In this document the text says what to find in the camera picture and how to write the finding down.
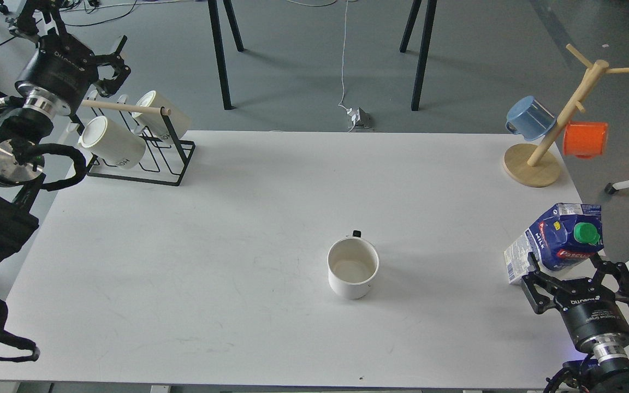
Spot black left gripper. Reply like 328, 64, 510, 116
15, 33, 132, 115

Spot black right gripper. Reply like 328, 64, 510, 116
521, 252, 629, 353

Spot blue white milk carton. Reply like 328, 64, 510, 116
504, 203, 604, 284

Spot white smiley face mug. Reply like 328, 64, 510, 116
327, 230, 381, 300

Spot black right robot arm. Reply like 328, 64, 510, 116
521, 252, 629, 392

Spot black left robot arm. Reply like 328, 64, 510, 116
0, 1, 132, 262

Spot cream mug rear on rack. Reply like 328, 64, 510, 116
131, 90, 192, 145

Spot cream mug on rack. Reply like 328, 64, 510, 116
131, 90, 192, 145
78, 115, 146, 169

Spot cream mug front on rack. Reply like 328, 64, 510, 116
78, 115, 146, 169

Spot black table legs left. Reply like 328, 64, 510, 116
207, 1, 245, 110

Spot black table legs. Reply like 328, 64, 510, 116
399, 1, 438, 111
207, 1, 245, 110

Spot wooden mug tree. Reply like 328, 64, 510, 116
503, 43, 629, 188

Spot orange mug on tree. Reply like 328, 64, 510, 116
562, 121, 609, 159

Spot blue mug on tree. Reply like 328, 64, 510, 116
505, 96, 557, 141

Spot grey floor power socket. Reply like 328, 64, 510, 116
346, 107, 373, 132

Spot black table legs right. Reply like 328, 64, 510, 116
399, 1, 438, 111

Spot black cable on floor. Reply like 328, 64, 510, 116
0, 0, 146, 70

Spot black wire mug rack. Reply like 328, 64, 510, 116
68, 90, 195, 186

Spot white cable on floor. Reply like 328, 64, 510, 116
287, 0, 359, 132

